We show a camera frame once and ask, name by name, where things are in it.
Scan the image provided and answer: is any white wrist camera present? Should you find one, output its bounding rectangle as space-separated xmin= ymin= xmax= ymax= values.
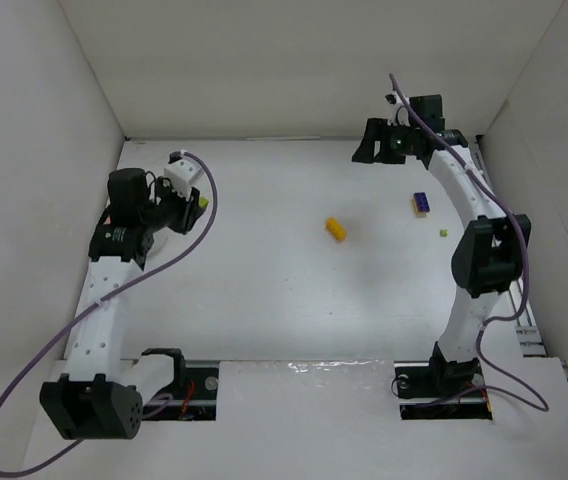
xmin=163 ymin=150 xmax=202 ymax=199
xmin=385 ymin=92 xmax=410 ymax=126

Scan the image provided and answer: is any right aluminium rail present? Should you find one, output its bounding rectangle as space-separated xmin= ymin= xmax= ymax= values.
xmin=469 ymin=139 xmax=548 ymax=358

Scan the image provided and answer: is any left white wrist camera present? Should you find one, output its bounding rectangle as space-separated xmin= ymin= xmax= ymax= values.
xmin=163 ymin=150 xmax=202 ymax=199

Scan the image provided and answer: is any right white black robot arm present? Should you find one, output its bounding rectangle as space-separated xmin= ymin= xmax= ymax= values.
xmin=352 ymin=92 xmax=531 ymax=399

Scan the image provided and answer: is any flat yellow lego plate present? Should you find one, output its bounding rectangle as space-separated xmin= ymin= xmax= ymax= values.
xmin=411 ymin=199 xmax=429 ymax=218

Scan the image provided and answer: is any purple lego brick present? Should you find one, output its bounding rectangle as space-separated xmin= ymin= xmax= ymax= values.
xmin=413 ymin=192 xmax=430 ymax=212

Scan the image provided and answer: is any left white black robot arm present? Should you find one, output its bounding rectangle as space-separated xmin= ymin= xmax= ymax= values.
xmin=39 ymin=161 xmax=205 ymax=440

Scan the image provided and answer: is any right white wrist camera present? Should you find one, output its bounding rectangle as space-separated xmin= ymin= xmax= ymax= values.
xmin=385 ymin=92 xmax=410 ymax=126

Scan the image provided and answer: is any yellow lego brick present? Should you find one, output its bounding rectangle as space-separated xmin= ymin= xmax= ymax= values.
xmin=325 ymin=217 xmax=348 ymax=242

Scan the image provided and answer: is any white round divided container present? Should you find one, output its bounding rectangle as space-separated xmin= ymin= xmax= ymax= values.
xmin=98 ymin=208 xmax=168 ymax=263

